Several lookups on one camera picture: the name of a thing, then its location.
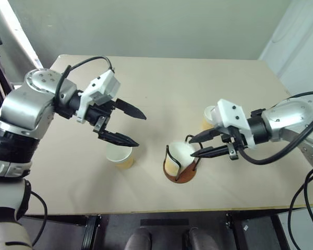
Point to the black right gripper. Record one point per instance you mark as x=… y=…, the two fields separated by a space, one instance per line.
x=233 y=142

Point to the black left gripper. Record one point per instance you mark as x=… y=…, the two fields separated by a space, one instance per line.
x=97 y=114

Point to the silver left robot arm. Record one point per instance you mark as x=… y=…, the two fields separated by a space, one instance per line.
x=21 y=109

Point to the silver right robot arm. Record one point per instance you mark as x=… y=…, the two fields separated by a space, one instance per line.
x=289 y=114

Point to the cup in brown holder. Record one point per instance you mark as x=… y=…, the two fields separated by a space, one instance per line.
x=183 y=177

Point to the black tape strip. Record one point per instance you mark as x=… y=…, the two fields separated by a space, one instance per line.
x=164 y=222

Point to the dark box with white sticker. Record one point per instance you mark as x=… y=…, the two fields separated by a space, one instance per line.
x=260 y=231

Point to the dark rounded shape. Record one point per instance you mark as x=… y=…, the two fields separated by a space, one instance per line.
x=139 y=239

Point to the white slanted beam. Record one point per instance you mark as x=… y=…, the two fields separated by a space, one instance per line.
x=23 y=39

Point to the white board panel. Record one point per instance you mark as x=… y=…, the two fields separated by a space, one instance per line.
x=297 y=39

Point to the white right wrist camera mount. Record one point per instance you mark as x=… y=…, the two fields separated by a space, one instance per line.
x=232 y=112

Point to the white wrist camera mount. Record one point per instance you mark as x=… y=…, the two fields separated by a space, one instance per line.
x=232 y=112
x=104 y=84

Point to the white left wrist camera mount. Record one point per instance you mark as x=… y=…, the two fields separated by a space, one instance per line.
x=104 y=84

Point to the black table frame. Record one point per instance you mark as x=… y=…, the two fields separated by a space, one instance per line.
x=67 y=220

